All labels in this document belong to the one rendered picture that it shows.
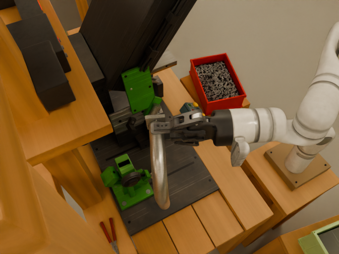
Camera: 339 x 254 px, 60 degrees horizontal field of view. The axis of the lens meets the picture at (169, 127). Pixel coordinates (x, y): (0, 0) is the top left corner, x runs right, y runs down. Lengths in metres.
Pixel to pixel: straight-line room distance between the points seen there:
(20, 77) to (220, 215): 0.95
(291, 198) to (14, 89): 1.17
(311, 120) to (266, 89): 2.25
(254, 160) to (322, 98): 0.85
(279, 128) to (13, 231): 0.49
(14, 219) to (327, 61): 0.70
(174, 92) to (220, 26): 1.90
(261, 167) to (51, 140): 1.01
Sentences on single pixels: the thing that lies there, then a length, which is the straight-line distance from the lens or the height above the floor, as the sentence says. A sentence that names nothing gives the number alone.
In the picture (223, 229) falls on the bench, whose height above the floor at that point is 0.88.
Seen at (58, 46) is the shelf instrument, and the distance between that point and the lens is 0.79.
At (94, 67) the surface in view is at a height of 1.24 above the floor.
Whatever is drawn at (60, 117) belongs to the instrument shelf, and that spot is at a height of 1.54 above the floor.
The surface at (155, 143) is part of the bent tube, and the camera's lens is 0.58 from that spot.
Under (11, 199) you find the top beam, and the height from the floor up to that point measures 1.92.
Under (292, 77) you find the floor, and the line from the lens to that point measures 3.05.
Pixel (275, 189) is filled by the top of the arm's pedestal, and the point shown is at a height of 0.85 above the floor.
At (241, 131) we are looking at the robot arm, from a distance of 0.59.
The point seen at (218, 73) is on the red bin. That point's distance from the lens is 1.69.
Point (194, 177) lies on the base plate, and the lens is 1.33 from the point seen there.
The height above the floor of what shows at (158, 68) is 1.12.
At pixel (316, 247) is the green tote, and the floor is 0.91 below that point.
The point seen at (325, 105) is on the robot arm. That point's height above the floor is 1.67.
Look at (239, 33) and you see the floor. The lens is 3.32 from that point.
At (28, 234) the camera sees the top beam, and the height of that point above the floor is 1.90.
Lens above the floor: 2.13
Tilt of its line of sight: 59 degrees down
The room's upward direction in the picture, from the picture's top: straight up
